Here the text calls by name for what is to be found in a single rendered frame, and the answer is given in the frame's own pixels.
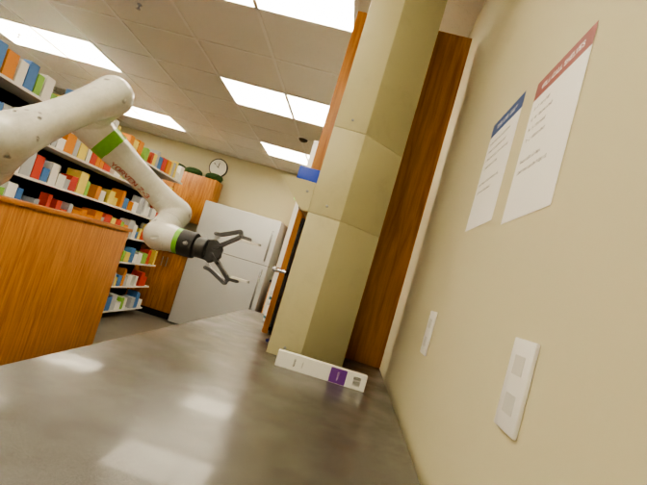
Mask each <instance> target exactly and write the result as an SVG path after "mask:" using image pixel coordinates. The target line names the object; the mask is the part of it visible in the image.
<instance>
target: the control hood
mask: <svg viewBox="0 0 647 485"><path fill-rule="evenodd" d="M283 178H284V180H285V182H286V184H287V186H288V188H289V189H290V191H291V193H292V195H293V197H294V199H295V200H296V202H297V204H298V206H299V208H300V209H301V211H302V212H303V214H304V215H305V217H307V214H308V210H309V207H310V204H311V200H312V197H313V194H314V190H315V188H316V185H317V184H316V183H314V182H311V181H307V180H303V179H300V178H297V177H294V176H290V175H287V174H284V175H283Z"/></svg>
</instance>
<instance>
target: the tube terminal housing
mask: <svg viewBox="0 0 647 485"><path fill-rule="evenodd" d="M401 159H402V157H401V156H399V155H398V154H396V153H394V152H393V151H391V150H390V149H388V148H386V147H385V146H383V145H382V144H380V143H379V142H377V141H375V140H373V139H372V138H370V137H368V136H367V135H364V134H361V133H357V132H353V131H351V130H347V129H343V128H339V127H336V126H334V127H333V130H332V134H331V137H330V140H329V144H328V147H327V149H326V153H325V156H324V159H323V165H322V168H321V171H320V175H319V178H318V181H317V185H316V188H315V190H314V194H313V197H312V200H311V204H310V207H309V210H308V214H307V217H306V220H305V223H304V226H303V229H302V232H301V236H300V239H299V242H298V248H297V251H296V255H295V258H294V261H293V264H292V267H291V270H290V274H289V277H288V280H287V284H286V287H285V290H284V294H283V296H282V299H281V303H280V306H279V309H278V313H277V316H276V319H275V323H274V326H273V329H272V334H271V337H270V341H269V344H268V347H267V351H266V352H268V353H271V354H274V355H277V353H278V350H279V349H280V348H281V349H285V350H288V351H291V352H294V353H297V354H300V355H303V356H306V357H310V358H313V359H316V360H319V361H323V362H326V363H328V364H331V365H335V366H338V367H342V366H343V363H344V359H345V356H346V352H347V349H348V345H349V339H350V336H351V332H352V329H353V326H354V323H355V319H356V316H357V313H358V309H359V306H360V302H361V299H362V295H363V293H364V289H365V286H366V282H367V279H368V275H369V272H370V268H371V265H372V261H373V258H374V255H375V250H376V246H377V243H378V239H379V236H380V232H381V229H382V225H383V222H384V219H385V216H386V212H387V209H388V205H389V202H390V198H391V195H392V191H393V188H394V185H395V182H396V179H397V175H398V172H399V168H400V165H401Z"/></svg>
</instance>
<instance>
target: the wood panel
mask: <svg viewBox="0 0 647 485"><path fill-rule="evenodd" d="M367 15H368V14H367V13H363V12H360V11H358V14H357V17H356V20H355V23H354V26H353V29H352V33H351V36H350V39H349V45H348V48H347V52H346V55H345V58H344V61H343V64H342V67H341V70H340V74H339V77H338V80H337V84H336V87H335V90H334V93H333V96H332V99H331V103H330V106H329V109H328V112H327V116H326V119H325V122H324V126H323V130H322V134H321V137H320V140H319V144H318V147H317V150H316V153H315V157H314V160H313V163H312V166H311V168H314V169H316V170H321V168H322V165H323V161H324V156H325V153H326V149H327V147H328V144H329V140H330V137H331V134H332V130H333V127H334V124H335V120H336V117H337V114H338V111H339V108H340V105H341V101H342V98H343V95H344V91H345V88H346V85H347V81H348V78H349V73H350V70H351V67H352V63H353V60H354V57H355V53H356V50H357V47H358V43H359V40H360V38H361V34H362V31H363V28H364V25H365V21H366V18H367ZM471 42H472V38H465V37H462V36H458V35H454V34H450V33H446V32H441V31H439V32H438V35H437V39H436V41H435V45H434V48H433V51H432V55H431V58H430V62H429V65H428V69H427V75H426V78H425V81H424V84H423V88H422V91H421V95H420V98H419V102H418V105H417V109H416V112H415V114H414V118H413V121H412V125H411V128H410V132H409V135H408V139H407V142H406V146H405V148H404V152H403V155H402V159H401V165H400V168H399V172H398V175H397V179H396V182H395V185H394V188H393V191H392V195H391V198H390V202H389V205H388V209H387V212H386V216H385V219H384V222H383V225H382V229H381V232H380V236H379V239H378V243H377V246H376V250H375V255H374V258H373V261H372V265H371V268H370V272H369V275H368V279H367V282H366V286H365V289H364V293H363V295H362V299H361V302H360V306H359V309H358V313H357V316H356V319H355V323H354V326H353V329H352V332H351V336H350V339H349V345H348V349H347V352H346V356H345V358H347V359H351V360H353V361H356V362H359V363H362V364H366V365H369V366H372V367H375V368H380V364H381V361H382V357H383V354H384V350H385V346H386V344H387V340H388V337H389V333H390V330H391V326H392V323H393V319H394V316H395V313H396V309H397V306H398V302H399V299H400V295H401V289H402V286H403V282H404V278H405V275H406V272H407V269H408V265H409V262H410V258H411V255H412V251H413V248H414V244H415V241H416V238H417V234H418V231H419V227H420V224H421V220H422V217H423V213H424V209H425V206H426V203H427V197H428V194H429V190H430V187H431V183H432V180H433V176H434V172H435V169H436V166H437V163H438V159H439V156H440V152H441V149H442V145H443V141H444V138H445V135H446V132H447V128H448V125H449V121H450V118H451V114H452V110H453V104H454V101H455V98H456V95H457V91H458V88H459V84H460V81H461V77H462V73H463V70H464V66H465V64H466V60H467V57H468V53H469V50H470V46H471ZM302 218H305V219H306V217H305V216H304V214H303V213H302V212H301V210H300V209H298V213H297V217H296V220H295V223H294V226H293V230H292V233H291V236H290V239H289V242H288V245H287V249H286V252H285V255H284V259H283V262H282V265H281V269H284V270H286V268H287V266H288V262H289V259H290V256H291V252H292V249H293V246H294V242H295V239H296V236H297V233H298V228H299V225H300V221H301V219H302ZM284 275H285V274H284V273H281V272H279V274H278V277H277V281H276V284H275V287H274V291H273V294H272V300H271V303H270V306H269V309H268V312H267V315H266V318H265V322H264V325H263V328H262V332H263V333H267V334H268V329H269V326H270V322H271V319H272V313H273V310H274V307H275V303H276V300H277V298H278V295H279V291H280V288H281V285H282V281H283V278H284Z"/></svg>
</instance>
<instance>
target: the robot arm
mask: <svg viewBox="0 0 647 485"><path fill-rule="evenodd" d="M133 104H134V92H133V90H132V88H131V86H130V85H129V84H128V83H127V82H126V81H125V80H124V79H122V78H120V77H118V76H116V75H105V76H102V77H100V78H98V79H97V80H95V81H93V82H91V83H89V84H88V85H86V86H84V87H82V88H79V89H77V90H75V91H72V92H70V93H67V94H65V95H62V96H59V97H56V98H53V99H50V100H47V101H43V102H39V103H37V104H33V105H28V106H24V107H19V108H14V109H8V110H3V111H0V186H1V185H3V184H5V183H6V182H8V181H9V180H10V179H11V178H12V177H13V174H14V173H15V171H16V170H17V169H18V168H19V167H20V166H21V165H22V164H23V163H24V162H25V161H27V160H28V159H29V158H30V157H31V156H33V155H34V154H36V153H37V152H39V151H40V150H41V149H42V148H44V147H45V146H47V145H49V144H50V143H52V142H54V141H56V140H58V139H60V138H62V137H64V136H66V135H68V134H70V133H73V134H74V135H75V136H76V137H77V138H78V139H79V140H80V141H81V142H82V143H83V144H84V145H85V146H86V147H87V148H89V149H90V150H91V151H92V152H93V153H94V154H95V155H96V156H98V157H99V158H100V159H101V160H102V161H103V162H104V163H106V164H107V165H108V166H109V167H111V168H112V169H113V170H114V171H116V172H117V173H118V174H119V175H120V176H121V177H123V178H124V179H125V180H126V181H127V182H128V183H129V184H130V185H131V186H132V187H133V188H134V189H135V190H136V191H137V192H138V193H139V194H140V195H141V196H142V197H143V198H144V199H145V200H146V201H147V202H148V203H149V204H150V205H151V206H152V207H153V208H154V209H155V211H156V212H157V213H158V215H157V216H156V217H155V218H153V219H152V220H151V221H150V222H149V223H147V224H146V226H145V227H144V229H143V232H142V237H143V240H144V242H145V244H146V245H147V246H148V247H150V248H151V249H154V250H162V251H168V252H172V253H175V254H178V255H182V256H185V257H188V258H193V257H196V258H199V259H203V260H205V261H206V265H205V266H204V267H203V268H204V269H206V270H208V271H209V272H210V273H212V274H213V275H214V276H215V277H216V278H217V279H218V280H219V281H220V282H221V283H222V284H223V285H226V284H227V283H228V282H229V281H231V282H234V283H239V281H242V282H245V283H249V281H247V280H245V279H242V278H238V277H235V276H232V275H228V274H227V272H226V270H225V269H224V267H223V266H222V264H221V262H220V258H221V254H222V252H223V248H224V247H225V246H227V245H229V244H232V243H234V242H237V241H239V240H241V241H242V242H245V243H251V244H254V245H257V246H261V244H259V243H256V242H252V238H249V237H245V236H244V234H243V233H244V231H243V230H234V231H228V232H222V233H219V232H215V233H214V234H215V237H214V239H213V240H210V239H207V238H203V237H201V236H200V234H199V233H196V232H193V231H190V230H186V229H183V228H184V227H185V226H186V225H187V224H188V223H189V222H190V220H191V218H192V209H191V207H190V205H189V204H188V203H187V202H185V201H184V200H183V199H182V198H181V197H179V196H178V195H177V194H176V193H175V192H174V191H172V190H171V189H170V188H169V186H168V185H167V184H166V183H165V182H164V181H163V180H162V179H161V178H160V177H159V176H158V175H157V174H156V173H155V172H154V171H153V170H152V169H151V167H150V166H149V165H148V164H147V163H146V162H145V161H144V160H143V158H142V157H141V156H140V155H139V153H138V152H137V151H136V150H135V148H134V147H133V146H132V144H131V143H130V142H129V141H128V139H127V138H125V137H124V136H123V134H122V133H121V132H120V131H119V130H118V128H117V127H116V126H115V125H114V123H113V121H115V120H116V119H117V118H119V117H120V116H122V115H124V114H126V113H127V112H129V111H130V109H131V108H132V106H133ZM112 150H113V151H112ZM238 234H239V236H237V237H235V238H232V239H230V240H228V241H225V242H221V243H219V241H218V239H220V237H226V236H232V235H238ZM212 262H214V263H215V264H216V265H217V267H218V268H219V270H220V272H221V274H222V275H223V277H224V278H225V279H223V278H222V277H221V276H220V275H219V274H218V273H217V272H216V271H214V270H213V269H212V267H211V265H210V263H212Z"/></svg>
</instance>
